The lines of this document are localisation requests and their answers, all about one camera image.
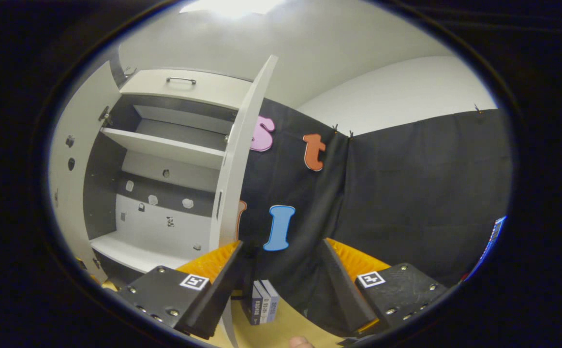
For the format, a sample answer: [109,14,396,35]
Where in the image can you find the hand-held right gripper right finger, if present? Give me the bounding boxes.
[322,238,451,338]

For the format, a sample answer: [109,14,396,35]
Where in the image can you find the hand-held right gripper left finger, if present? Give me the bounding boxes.
[117,240,244,340]

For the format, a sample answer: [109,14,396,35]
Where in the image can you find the white cabinet door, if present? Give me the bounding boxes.
[208,54,280,348]
[48,60,122,286]

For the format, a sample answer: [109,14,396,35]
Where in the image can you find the grey and white cabinet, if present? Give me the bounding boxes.
[82,68,255,290]

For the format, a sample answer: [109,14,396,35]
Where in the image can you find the white cabinet shelf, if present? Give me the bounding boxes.
[100,127,227,171]

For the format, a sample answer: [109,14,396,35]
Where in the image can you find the white cabinet drawer front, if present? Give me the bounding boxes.
[119,69,253,111]

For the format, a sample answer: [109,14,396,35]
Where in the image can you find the small dark box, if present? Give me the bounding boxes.
[241,282,268,326]

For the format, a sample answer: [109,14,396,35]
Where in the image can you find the small grey box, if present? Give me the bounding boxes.
[260,279,280,323]

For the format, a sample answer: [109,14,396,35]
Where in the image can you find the black backdrop cloth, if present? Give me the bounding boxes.
[235,97,513,336]

